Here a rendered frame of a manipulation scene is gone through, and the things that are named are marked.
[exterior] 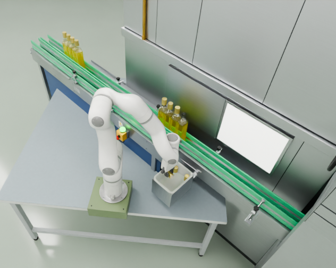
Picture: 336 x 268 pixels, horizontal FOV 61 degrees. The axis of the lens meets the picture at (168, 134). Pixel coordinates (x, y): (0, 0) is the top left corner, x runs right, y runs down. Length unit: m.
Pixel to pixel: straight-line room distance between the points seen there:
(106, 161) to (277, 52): 1.04
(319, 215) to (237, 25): 0.95
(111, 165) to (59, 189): 0.67
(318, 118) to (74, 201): 1.59
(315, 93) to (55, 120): 2.03
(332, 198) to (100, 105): 1.05
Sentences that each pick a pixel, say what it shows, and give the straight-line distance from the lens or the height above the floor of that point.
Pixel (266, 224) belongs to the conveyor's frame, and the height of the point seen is 0.98.
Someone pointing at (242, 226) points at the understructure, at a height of 0.43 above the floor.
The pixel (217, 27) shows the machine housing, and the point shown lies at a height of 1.85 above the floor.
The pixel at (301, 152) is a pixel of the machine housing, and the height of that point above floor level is 1.41.
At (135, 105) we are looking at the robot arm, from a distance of 1.35.
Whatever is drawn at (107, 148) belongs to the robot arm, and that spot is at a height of 1.35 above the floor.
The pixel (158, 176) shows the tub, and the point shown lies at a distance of 1.88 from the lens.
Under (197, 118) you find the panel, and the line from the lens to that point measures 1.94.
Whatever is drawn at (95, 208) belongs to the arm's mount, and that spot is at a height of 0.84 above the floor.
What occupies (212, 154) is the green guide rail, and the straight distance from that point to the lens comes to 1.89.
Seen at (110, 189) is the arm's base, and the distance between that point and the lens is 1.88.
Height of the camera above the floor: 2.53
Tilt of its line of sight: 46 degrees down
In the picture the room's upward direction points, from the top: 6 degrees clockwise
